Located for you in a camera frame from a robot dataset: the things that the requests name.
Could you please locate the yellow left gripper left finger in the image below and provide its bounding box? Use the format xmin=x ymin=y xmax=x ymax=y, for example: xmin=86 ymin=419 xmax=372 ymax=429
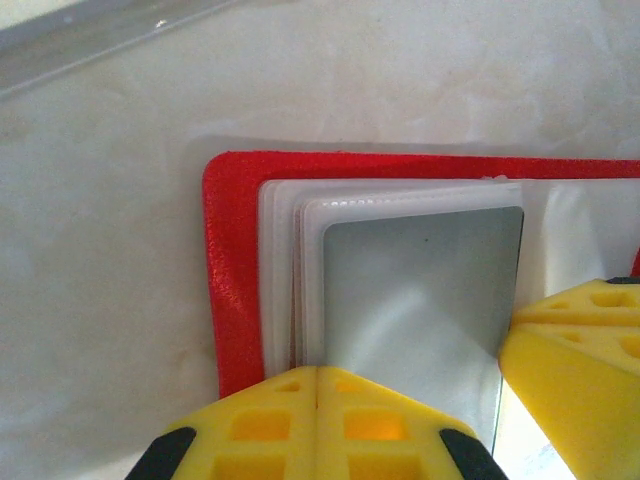
xmin=124 ymin=365 xmax=319 ymax=480

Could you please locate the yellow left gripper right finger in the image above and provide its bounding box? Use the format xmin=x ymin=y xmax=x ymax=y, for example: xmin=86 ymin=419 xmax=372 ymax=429
xmin=316 ymin=365 xmax=509 ymax=480

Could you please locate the red card holder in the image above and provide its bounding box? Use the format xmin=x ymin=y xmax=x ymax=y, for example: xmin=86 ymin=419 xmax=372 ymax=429
xmin=201 ymin=148 xmax=640 ymax=480

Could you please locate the aluminium frame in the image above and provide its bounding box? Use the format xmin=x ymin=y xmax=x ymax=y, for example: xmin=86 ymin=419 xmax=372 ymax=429
xmin=0 ymin=0 xmax=241 ymax=101

